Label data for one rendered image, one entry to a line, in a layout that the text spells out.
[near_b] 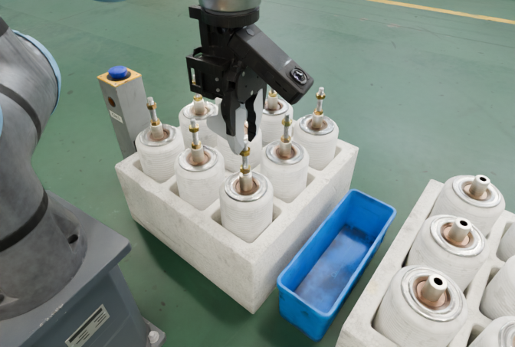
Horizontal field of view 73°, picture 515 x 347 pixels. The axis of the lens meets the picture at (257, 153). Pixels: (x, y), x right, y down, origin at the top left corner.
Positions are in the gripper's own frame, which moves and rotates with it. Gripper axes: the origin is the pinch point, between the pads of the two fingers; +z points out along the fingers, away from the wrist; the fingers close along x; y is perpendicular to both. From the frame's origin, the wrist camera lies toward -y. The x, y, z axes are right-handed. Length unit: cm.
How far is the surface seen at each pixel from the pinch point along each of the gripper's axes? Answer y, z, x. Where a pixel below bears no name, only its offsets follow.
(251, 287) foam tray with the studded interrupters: -5.7, 24.9, 8.5
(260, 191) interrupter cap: -2.5, 9.8, 0.0
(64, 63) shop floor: 123, 35, -44
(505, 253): -41.5, 17.3, -15.1
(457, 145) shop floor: -33, 35, -70
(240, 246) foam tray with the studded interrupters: -2.4, 17.1, 6.7
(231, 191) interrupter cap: 1.9, 9.7, 2.4
